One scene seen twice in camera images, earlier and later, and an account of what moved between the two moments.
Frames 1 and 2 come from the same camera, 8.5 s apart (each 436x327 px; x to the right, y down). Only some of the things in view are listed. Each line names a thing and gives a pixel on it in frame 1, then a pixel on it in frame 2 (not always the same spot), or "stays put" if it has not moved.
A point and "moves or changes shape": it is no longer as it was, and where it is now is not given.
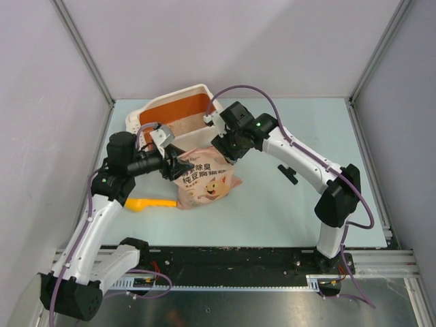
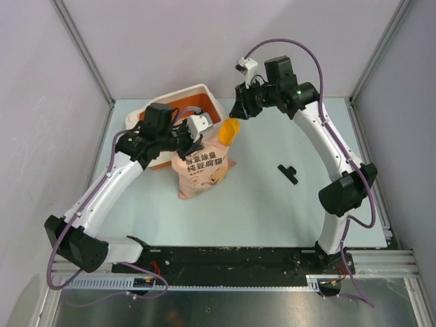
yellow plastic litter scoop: (139, 204) moves or changes shape
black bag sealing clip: (289, 173) stays put
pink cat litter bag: (212, 178) moves or changes shape
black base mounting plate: (179, 265) stays put
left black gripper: (177, 167) -> (191, 146)
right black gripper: (231, 155) -> (243, 107)
